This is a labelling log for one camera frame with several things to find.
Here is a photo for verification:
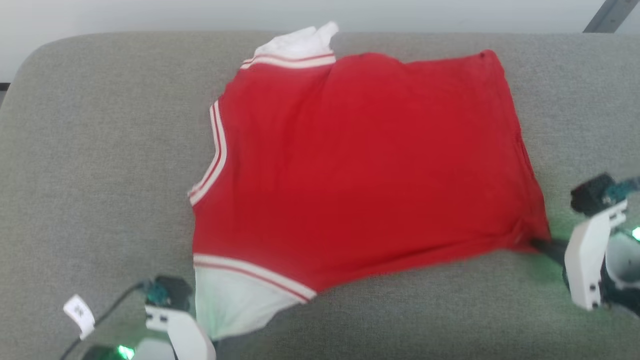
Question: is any grey fabric sofa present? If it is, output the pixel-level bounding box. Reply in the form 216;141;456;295
0;31;640;360

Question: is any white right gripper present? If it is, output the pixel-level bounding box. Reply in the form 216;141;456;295
529;199;629;312

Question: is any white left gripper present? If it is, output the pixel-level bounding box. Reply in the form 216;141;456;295
144;305;217;360

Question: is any white cable label tag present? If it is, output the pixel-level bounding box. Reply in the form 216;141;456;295
63;294;96;341

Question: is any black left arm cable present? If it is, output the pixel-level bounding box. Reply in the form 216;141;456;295
60;282;151;360

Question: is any dark grey metal post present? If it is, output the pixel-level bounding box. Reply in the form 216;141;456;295
582;0;640;34

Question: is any red white basketball jersey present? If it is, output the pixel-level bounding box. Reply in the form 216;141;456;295
188;21;552;342

